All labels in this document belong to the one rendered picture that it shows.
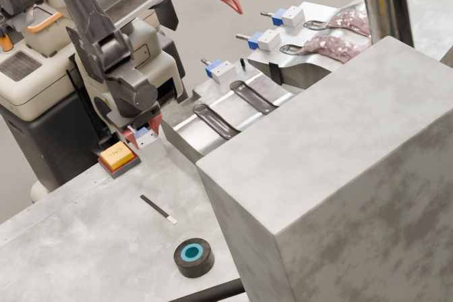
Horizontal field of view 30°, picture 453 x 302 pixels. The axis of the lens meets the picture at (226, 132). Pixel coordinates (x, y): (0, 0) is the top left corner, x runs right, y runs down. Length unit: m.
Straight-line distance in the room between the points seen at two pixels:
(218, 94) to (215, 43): 1.79
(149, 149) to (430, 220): 0.95
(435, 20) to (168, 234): 0.80
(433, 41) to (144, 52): 0.80
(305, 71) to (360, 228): 1.14
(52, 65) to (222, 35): 1.46
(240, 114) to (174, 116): 0.16
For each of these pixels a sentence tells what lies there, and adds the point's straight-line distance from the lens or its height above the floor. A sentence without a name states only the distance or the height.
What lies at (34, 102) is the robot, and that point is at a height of 0.75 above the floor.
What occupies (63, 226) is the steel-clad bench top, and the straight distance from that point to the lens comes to 2.00.
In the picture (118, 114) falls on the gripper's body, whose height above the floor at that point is 1.04.
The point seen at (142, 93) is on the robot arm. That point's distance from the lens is 1.69.
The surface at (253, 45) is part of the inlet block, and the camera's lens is 2.20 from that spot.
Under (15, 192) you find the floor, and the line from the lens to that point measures 3.49.
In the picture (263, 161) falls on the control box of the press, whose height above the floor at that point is 1.47.
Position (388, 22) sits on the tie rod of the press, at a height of 1.42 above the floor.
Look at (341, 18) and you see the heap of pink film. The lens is 2.12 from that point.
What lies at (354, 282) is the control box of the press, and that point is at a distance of 1.00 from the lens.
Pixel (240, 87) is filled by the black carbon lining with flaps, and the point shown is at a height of 0.88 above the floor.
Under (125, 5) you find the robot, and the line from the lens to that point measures 2.19.
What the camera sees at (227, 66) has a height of 0.92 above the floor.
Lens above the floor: 2.10
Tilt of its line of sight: 39 degrees down
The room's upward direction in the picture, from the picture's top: 19 degrees counter-clockwise
